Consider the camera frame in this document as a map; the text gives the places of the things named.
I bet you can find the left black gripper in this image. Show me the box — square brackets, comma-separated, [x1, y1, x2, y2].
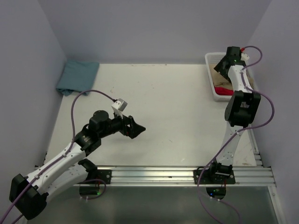
[99, 109, 145, 139]

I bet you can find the beige t shirt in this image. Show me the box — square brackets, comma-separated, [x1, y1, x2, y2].
[207, 64, 254, 91]

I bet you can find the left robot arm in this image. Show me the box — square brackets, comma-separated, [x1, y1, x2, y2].
[9, 110, 146, 220]

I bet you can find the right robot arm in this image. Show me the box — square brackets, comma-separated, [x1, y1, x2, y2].
[200, 46, 261, 184]

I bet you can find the white plastic basket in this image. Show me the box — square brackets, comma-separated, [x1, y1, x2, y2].
[205, 52, 257, 103]

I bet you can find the red folded t shirt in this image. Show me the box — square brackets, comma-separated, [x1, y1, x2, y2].
[214, 87, 234, 96]

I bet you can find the teal folded t shirt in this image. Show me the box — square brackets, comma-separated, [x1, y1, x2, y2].
[56, 59, 100, 96]

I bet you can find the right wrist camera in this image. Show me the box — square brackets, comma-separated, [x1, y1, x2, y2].
[241, 52, 250, 62]

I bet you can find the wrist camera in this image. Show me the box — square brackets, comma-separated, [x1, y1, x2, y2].
[241, 52, 250, 62]
[111, 98, 128, 118]

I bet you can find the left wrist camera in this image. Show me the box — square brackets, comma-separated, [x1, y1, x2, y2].
[111, 98, 128, 118]

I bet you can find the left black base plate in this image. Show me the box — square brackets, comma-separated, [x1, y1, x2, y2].
[87, 169, 112, 184]

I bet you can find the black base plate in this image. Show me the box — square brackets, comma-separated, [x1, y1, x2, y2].
[193, 169, 236, 185]
[87, 169, 112, 184]

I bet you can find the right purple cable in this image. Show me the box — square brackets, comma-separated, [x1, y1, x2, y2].
[196, 45, 275, 224]

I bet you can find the purple cable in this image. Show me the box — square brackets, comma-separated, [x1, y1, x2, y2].
[196, 45, 275, 224]
[0, 90, 117, 224]

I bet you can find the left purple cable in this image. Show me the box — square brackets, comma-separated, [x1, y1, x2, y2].
[0, 90, 117, 224]

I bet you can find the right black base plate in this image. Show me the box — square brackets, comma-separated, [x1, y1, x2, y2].
[193, 169, 236, 185]

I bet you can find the aluminium rail frame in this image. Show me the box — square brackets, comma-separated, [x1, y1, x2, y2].
[30, 130, 281, 224]

